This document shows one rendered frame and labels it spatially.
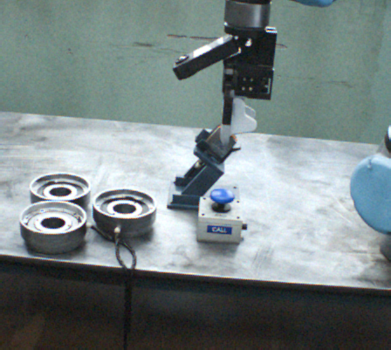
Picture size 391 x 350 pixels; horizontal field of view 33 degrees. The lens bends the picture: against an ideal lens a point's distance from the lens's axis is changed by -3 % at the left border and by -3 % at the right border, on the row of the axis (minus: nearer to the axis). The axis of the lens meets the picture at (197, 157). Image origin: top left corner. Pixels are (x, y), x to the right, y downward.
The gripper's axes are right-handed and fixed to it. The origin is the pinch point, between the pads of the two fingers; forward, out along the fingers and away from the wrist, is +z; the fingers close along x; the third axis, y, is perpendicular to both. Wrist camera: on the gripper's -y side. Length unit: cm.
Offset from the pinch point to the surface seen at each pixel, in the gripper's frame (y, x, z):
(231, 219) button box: 2.2, -15.4, 7.6
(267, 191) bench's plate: 9.6, 5.0, 12.1
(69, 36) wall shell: -59, 149, 21
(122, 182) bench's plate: -17.6, 3.4, 12.1
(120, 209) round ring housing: -16.2, -10.2, 10.4
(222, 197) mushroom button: 0.4, -13.6, 4.8
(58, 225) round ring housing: -25.1, -17.0, 10.6
